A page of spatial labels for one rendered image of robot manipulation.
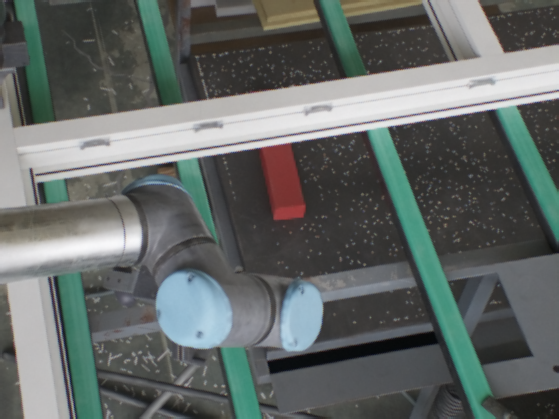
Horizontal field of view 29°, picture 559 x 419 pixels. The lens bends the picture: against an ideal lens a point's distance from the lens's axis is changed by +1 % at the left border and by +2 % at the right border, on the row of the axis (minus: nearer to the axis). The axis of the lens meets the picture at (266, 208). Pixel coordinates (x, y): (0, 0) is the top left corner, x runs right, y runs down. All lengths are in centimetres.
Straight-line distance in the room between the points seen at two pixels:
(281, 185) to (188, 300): 84
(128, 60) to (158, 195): 181
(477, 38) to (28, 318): 92
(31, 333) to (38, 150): 34
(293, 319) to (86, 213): 29
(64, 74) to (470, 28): 145
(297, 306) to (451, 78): 68
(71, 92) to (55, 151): 130
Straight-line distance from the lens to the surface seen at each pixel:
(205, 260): 127
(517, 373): 166
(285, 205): 202
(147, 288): 145
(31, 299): 156
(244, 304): 126
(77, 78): 307
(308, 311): 134
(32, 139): 173
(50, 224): 123
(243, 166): 212
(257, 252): 201
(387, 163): 181
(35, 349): 152
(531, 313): 172
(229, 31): 234
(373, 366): 195
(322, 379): 192
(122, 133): 173
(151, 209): 129
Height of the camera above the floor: 227
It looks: 55 degrees down
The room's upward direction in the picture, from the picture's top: 7 degrees clockwise
